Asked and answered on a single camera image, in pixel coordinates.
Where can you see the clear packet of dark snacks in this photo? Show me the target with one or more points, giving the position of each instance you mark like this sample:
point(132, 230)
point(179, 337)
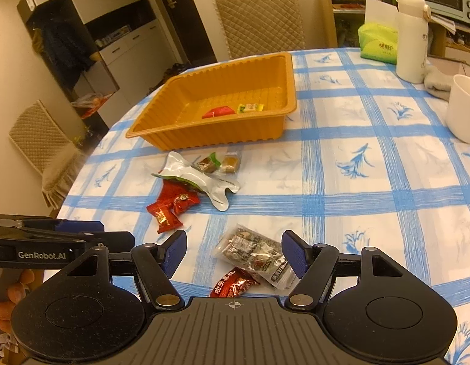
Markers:
point(250, 251)

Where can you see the plastic bag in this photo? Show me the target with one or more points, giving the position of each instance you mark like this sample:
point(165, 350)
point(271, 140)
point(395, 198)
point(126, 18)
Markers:
point(92, 100)

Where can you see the grey cloth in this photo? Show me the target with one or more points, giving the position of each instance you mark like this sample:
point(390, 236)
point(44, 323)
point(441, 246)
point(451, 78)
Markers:
point(436, 83)

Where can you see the white cabinet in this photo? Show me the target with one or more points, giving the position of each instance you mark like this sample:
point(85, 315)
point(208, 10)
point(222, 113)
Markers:
point(124, 45)

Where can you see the green clear candy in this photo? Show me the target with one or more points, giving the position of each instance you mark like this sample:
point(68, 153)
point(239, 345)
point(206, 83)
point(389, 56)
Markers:
point(206, 164)

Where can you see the beige quilted chair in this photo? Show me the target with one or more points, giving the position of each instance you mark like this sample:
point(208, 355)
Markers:
point(37, 137)
point(257, 22)

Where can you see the brown clear candy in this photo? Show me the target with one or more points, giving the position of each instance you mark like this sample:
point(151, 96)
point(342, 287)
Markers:
point(230, 163)

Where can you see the green tissue box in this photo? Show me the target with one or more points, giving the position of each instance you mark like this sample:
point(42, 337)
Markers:
point(377, 45)

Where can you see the wooden shelf unit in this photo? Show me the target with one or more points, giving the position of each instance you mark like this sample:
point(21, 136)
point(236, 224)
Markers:
point(326, 19)

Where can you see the dark hanging jacket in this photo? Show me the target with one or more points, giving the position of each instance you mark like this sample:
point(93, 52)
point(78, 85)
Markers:
point(63, 53)

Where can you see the person's left hand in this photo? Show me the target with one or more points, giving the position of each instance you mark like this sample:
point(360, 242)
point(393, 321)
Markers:
point(19, 291)

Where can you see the white thermos bottle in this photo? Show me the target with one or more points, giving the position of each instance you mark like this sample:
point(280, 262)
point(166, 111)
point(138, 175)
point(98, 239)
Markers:
point(411, 45)

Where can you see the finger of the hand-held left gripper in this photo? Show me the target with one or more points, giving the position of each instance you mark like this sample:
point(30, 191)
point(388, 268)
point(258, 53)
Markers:
point(79, 226)
point(113, 241)

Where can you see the blue checked tablecloth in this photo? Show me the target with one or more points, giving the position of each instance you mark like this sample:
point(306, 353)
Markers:
point(333, 197)

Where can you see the yellow green snack packet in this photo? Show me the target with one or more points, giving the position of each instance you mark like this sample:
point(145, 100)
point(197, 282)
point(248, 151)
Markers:
point(251, 107)

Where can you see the white cup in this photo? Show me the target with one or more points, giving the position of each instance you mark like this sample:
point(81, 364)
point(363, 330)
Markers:
point(465, 110)

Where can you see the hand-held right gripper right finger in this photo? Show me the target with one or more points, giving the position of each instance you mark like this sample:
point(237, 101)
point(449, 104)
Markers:
point(293, 253)

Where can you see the dark wooden door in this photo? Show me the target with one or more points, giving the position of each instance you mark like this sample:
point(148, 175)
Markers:
point(181, 26)

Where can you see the orange plastic tray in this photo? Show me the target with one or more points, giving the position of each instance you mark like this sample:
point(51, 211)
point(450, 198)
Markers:
point(189, 99)

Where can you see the small red snack packet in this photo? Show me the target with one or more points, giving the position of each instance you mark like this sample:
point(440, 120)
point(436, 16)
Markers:
point(219, 112)

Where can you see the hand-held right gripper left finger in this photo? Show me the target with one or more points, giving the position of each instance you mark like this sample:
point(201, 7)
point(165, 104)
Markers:
point(176, 253)

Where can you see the red candy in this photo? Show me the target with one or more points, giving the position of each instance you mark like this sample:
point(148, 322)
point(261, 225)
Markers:
point(186, 202)
point(164, 216)
point(168, 192)

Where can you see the red packet with white print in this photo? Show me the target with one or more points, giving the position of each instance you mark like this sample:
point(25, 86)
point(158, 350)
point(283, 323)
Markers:
point(235, 283)

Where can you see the silver foil pouch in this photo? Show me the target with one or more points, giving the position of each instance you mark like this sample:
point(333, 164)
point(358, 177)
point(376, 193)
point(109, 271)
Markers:
point(195, 178)

